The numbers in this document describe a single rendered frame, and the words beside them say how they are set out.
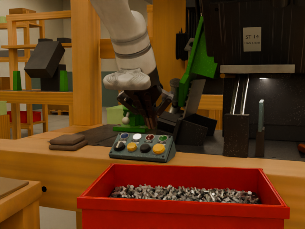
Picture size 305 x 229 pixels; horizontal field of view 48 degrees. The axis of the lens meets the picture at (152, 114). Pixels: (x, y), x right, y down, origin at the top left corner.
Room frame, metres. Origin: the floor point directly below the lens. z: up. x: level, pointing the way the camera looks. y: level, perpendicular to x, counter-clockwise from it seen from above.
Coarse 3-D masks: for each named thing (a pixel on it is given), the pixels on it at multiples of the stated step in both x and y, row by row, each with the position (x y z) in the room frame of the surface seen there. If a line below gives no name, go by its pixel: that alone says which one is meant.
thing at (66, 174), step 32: (0, 160) 0.95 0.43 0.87; (32, 160) 0.91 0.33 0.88; (64, 160) 0.88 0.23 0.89; (96, 160) 0.85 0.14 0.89; (128, 160) 0.83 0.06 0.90; (192, 160) 0.82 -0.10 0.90; (224, 160) 0.82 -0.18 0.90; (256, 160) 0.82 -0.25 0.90; (288, 160) 0.82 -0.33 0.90; (64, 192) 0.88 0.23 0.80; (288, 192) 0.70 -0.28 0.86; (288, 224) 0.70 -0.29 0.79
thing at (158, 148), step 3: (156, 144) 0.82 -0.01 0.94; (159, 144) 0.82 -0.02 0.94; (162, 144) 0.82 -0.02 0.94; (153, 147) 0.82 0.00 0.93; (156, 147) 0.81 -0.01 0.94; (159, 147) 0.81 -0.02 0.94; (162, 147) 0.81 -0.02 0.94; (153, 150) 0.81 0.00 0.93; (156, 150) 0.80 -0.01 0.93; (159, 150) 0.80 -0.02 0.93; (162, 150) 0.81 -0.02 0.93; (156, 153) 0.81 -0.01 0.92; (159, 153) 0.80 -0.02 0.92
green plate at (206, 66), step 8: (200, 24) 1.00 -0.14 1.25; (200, 32) 1.00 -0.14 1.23; (200, 40) 1.01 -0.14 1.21; (192, 48) 1.00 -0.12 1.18; (200, 48) 1.01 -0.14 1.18; (192, 56) 1.00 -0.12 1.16; (200, 56) 1.01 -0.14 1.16; (208, 56) 1.00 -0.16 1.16; (192, 64) 1.02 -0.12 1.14; (200, 64) 1.01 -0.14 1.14; (208, 64) 1.00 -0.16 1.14; (216, 64) 0.99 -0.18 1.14; (192, 72) 1.02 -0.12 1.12; (200, 72) 1.01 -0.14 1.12; (208, 72) 1.00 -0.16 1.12
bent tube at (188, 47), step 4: (192, 40) 1.11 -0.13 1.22; (188, 44) 1.10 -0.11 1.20; (192, 44) 1.11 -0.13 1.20; (184, 48) 1.09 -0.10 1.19; (188, 48) 1.08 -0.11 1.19; (188, 52) 1.11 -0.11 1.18; (188, 56) 1.13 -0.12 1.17; (172, 108) 1.08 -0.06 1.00; (176, 108) 1.08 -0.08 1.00; (180, 108) 1.10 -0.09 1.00; (172, 112) 1.07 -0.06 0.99; (176, 112) 1.08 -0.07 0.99
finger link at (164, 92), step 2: (160, 86) 0.71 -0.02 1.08; (162, 90) 0.71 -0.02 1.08; (164, 90) 0.71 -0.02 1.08; (162, 92) 0.70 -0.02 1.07; (164, 92) 0.71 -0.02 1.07; (166, 92) 0.71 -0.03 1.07; (168, 92) 0.71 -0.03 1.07; (162, 94) 0.71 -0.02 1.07; (164, 94) 0.71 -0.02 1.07; (166, 94) 0.70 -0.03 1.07; (168, 94) 0.71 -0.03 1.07; (170, 94) 0.71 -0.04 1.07; (162, 96) 0.71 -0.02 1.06; (164, 96) 0.71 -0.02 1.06; (166, 96) 0.71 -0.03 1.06; (172, 96) 0.71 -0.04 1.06; (162, 98) 0.71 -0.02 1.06; (164, 98) 0.71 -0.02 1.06; (172, 98) 0.71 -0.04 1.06; (162, 100) 0.71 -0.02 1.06; (164, 100) 0.71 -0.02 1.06
